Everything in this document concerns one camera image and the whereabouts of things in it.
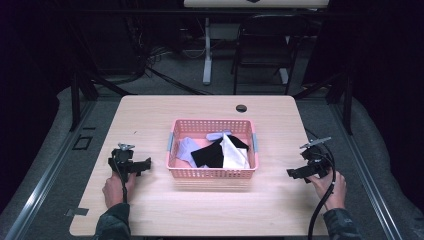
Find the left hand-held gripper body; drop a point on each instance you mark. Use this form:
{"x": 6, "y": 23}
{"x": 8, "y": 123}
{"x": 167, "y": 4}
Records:
{"x": 122, "y": 160}

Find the grey tape strip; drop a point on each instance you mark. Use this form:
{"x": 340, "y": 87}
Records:
{"x": 77, "y": 212}

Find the white desk with leg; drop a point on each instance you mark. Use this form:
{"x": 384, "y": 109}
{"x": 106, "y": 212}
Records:
{"x": 207, "y": 50}

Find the lavender cloth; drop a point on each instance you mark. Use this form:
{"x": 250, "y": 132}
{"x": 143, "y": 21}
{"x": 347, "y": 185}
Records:
{"x": 186, "y": 150}

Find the person's left hand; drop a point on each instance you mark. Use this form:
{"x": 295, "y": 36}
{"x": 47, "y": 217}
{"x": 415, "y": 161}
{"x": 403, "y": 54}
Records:
{"x": 113, "y": 190}

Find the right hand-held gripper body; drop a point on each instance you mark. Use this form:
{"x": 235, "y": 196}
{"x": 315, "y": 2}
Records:
{"x": 316, "y": 159}

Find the black metal stand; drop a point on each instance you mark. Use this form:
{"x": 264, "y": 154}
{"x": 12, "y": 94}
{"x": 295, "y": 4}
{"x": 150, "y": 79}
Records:
{"x": 346, "y": 103}
{"x": 76, "y": 100}

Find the black table grommet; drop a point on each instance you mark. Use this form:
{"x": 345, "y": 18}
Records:
{"x": 241, "y": 108}

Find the white cloth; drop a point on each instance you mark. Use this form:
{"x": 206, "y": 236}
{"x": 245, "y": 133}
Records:
{"x": 235, "y": 155}

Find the pink plastic basket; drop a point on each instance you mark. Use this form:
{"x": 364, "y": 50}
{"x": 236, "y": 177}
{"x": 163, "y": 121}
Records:
{"x": 213, "y": 173}

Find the person's right hand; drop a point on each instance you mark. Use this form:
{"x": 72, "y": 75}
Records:
{"x": 330, "y": 193}

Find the black folding chair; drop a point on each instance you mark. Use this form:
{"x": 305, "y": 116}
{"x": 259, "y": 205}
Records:
{"x": 266, "y": 50}

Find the black cloth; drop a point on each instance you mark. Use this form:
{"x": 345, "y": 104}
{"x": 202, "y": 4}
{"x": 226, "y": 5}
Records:
{"x": 208, "y": 156}

